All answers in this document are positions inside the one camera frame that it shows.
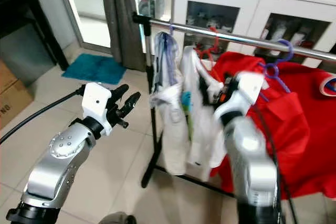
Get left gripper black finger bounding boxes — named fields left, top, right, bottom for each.
left=119, top=91, right=142, bottom=119
left=109, top=84, right=130, bottom=106

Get red plastic hanger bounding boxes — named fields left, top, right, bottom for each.
left=194, top=25, right=222, bottom=70

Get purple plastic hanger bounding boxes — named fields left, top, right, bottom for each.
left=167, top=21, right=178, bottom=39
left=257, top=39, right=295, bottom=97

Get white blue patterned garment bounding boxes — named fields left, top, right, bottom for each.
left=150, top=31, right=191, bottom=175

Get teal floor mat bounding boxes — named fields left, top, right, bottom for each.
left=61, top=54, right=122, bottom=85

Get white printed t-shirt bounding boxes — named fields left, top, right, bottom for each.
left=181, top=46, right=230, bottom=183

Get metal clothes rack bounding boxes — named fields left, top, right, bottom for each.
left=133, top=13, right=336, bottom=199

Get grey curtain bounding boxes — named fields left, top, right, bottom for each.
left=101, top=0, right=145, bottom=71

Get glass sliding door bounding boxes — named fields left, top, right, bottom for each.
left=57, top=0, right=158, bottom=51

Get red polo shirt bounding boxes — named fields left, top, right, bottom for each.
left=210, top=51, right=336, bottom=200

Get printed cardboard box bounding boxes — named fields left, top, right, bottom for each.
left=0, top=85, right=33, bottom=130

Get grey metal panel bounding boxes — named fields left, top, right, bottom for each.
left=0, top=24, right=57, bottom=84

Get black desk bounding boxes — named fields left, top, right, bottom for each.
left=0, top=0, right=70, bottom=86

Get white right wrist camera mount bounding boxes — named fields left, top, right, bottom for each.
left=213, top=72, right=266, bottom=126

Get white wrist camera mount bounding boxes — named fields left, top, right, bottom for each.
left=213, top=72, right=266, bottom=126
left=82, top=82, right=117, bottom=137

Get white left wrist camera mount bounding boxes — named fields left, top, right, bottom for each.
left=82, top=82, right=117, bottom=137

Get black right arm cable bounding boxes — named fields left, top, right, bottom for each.
left=251, top=103, right=295, bottom=224

